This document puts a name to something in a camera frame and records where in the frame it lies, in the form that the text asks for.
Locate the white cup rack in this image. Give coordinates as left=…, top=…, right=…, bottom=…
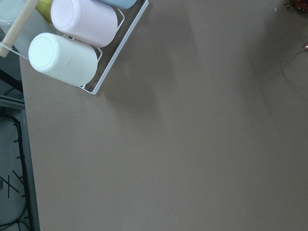
left=79, top=0, right=149, bottom=95

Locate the white plastic cup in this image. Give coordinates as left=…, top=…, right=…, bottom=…
left=28, top=33, right=98, bottom=87

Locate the pink plastic cup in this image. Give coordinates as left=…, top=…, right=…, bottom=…
left=51, top=0, right=118, bottom=48

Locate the blue plastic cup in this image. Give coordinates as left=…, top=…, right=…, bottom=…
left=100, top=0, right=136, bottom=10

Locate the yellow plastic cup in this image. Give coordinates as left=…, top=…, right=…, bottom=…
left=36, top=0, right=53, bottom=24

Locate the wooden dowel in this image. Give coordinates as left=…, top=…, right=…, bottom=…
left=0, top=0, right=39, bottom=58

